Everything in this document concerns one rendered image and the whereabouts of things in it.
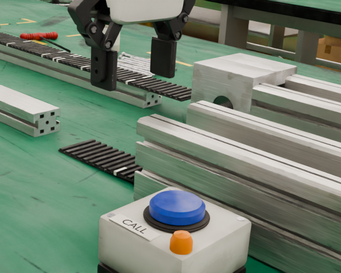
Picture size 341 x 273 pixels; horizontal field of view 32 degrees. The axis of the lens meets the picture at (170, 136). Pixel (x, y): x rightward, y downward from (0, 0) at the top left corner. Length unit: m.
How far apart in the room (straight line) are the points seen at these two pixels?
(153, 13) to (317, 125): 0.22
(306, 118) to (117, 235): 0.32
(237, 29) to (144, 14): 1.98
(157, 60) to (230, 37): 1.88
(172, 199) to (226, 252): 0.05
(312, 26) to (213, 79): 1.59
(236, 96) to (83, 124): 0.21
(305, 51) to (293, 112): 2.39
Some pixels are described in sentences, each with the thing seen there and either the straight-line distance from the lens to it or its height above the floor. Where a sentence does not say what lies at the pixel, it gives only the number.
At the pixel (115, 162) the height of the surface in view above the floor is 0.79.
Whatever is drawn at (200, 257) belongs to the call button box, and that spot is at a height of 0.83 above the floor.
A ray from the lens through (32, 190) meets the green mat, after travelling 0.60.
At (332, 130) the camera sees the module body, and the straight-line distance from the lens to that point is 0.65.
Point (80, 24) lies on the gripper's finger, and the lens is 0.54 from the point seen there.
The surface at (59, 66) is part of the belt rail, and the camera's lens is 0.98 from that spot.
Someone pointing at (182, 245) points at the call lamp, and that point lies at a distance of 0.38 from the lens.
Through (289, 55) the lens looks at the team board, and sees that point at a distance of 3.95.
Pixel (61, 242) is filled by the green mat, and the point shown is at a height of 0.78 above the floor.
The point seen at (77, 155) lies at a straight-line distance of 0.67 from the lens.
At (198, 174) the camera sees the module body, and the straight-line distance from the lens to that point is 0.51.
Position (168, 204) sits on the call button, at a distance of 0.41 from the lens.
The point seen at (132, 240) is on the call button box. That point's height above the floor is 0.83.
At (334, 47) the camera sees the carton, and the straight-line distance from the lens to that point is 4.52.
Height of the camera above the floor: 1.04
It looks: 20 degrees down
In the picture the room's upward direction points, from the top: 4 degrees clockwise
